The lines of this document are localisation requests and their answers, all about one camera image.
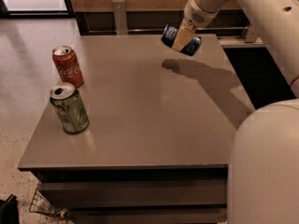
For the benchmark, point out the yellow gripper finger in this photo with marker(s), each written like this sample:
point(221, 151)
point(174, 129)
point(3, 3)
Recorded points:
point(184, 36)

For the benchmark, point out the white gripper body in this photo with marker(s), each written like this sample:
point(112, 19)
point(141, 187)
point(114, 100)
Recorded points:
point(196, 20)

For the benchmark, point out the blue pepsi can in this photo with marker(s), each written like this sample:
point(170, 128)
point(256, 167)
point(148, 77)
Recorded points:
point(169, 36)

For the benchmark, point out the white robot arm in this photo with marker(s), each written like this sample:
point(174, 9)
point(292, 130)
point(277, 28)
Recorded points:
point(263, 170)

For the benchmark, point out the red coca-cola can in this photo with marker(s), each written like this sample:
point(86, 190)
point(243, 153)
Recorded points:
point(66, 62)

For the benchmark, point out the green soda can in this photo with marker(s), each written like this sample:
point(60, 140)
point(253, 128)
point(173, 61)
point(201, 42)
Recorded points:
point(69, 107)

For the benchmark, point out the grey drawer cabinet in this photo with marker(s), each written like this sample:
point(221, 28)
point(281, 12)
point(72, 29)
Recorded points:
point(157, 147)

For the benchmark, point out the black bag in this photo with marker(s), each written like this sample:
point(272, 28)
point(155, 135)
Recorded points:
point(9, 213)

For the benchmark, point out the right metal bracket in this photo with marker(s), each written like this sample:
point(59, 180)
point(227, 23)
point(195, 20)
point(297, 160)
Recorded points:
point(249, 34)

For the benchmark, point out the metal bracket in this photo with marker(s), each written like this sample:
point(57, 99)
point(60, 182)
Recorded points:
point(249, 34)
point(120, 17)

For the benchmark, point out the left metal bracket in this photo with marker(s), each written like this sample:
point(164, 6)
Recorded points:
point(120, 17)

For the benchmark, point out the metal rail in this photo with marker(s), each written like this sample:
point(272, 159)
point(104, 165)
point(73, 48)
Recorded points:
point(229, 30)

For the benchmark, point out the wire basket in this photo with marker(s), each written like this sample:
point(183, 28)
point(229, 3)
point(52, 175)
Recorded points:
point(40, 205)

